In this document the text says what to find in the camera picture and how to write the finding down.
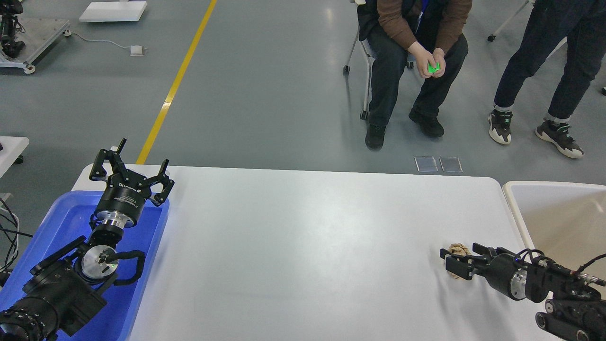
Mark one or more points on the white office chair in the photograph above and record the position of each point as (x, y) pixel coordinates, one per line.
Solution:
(369, 57)

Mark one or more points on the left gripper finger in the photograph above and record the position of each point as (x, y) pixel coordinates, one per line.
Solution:
(162, 178)
(98, 172)

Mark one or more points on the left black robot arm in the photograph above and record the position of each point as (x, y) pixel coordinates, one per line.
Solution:
(66, 288)

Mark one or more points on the grey wheeled platform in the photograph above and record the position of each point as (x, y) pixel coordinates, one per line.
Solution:
(38, 35)

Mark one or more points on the left clear floor plate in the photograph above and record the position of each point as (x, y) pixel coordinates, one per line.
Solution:
(426, 164)

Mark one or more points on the brown paper ball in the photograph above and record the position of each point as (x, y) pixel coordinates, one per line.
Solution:
(461, 250)

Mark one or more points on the white side table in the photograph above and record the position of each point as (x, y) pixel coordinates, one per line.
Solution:
(12, 148)

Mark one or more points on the white power adapter with cable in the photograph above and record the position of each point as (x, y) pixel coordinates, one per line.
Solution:
(133, 50)

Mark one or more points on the green rubik cube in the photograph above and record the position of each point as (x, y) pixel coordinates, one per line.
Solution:
(433, 68)

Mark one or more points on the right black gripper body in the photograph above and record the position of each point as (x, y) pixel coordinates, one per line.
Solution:
(506, 276)

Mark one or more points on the clear floor plate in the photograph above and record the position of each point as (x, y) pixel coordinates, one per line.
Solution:
(426, 164)
(451, 164)

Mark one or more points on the white flat board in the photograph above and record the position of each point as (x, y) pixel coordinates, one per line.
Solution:
(114, 11)

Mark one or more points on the seated person in black trousers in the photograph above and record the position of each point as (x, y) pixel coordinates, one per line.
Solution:
(430, 31)

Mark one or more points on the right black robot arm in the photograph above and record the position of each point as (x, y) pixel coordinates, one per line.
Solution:
(574, 309)

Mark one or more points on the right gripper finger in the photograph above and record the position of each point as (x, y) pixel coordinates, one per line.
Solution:
(484, 251)
(464, 266)

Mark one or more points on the black robot on platform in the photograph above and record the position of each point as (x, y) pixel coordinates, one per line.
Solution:
(10, 9)

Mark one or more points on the right clear floor plate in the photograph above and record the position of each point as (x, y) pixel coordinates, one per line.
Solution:
(451, 164)

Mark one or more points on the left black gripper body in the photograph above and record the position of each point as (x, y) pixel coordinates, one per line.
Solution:
(123, 199)

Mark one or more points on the white plastic bin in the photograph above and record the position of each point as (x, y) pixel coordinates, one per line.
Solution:
(567, 221)

